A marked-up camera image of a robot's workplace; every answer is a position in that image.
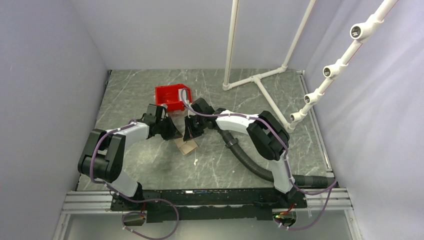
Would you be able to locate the black corrugated hose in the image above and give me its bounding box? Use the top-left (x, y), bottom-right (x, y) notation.
top-left (220, 129), bottom-right (337, 188)

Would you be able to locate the red plastic bin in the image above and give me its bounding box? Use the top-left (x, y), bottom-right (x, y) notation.
top-left (155, 83), bottom-right (192, 112)

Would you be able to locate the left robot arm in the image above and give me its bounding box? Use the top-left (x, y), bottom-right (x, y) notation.
top-left (77, 104), bottom-right (182, 210)

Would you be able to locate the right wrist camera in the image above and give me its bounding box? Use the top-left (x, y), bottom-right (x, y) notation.
top-left (190, 97), bottom-right (215, 115)

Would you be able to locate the tan leather card holder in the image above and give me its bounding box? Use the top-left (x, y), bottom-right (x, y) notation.
top-left (174, 137), bottom-right (198, 156)

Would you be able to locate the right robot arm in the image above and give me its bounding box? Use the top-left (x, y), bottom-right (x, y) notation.
top-left (183, 109), bottom-right (295, 208)

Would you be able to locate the white PVC pipe frame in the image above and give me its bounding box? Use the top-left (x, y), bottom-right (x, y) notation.
top-left (222, 0), bottom-right (400, 134)

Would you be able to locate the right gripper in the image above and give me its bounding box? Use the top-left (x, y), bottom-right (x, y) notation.
top-left (183, 114), bottom-right (207, 142)

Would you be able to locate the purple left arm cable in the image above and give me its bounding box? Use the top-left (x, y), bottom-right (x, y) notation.
top-left (89, 118), bottom-right (180, 240)

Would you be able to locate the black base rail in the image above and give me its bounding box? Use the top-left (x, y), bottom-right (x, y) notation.
top-left (110, 187), bottom-right (307, 223)

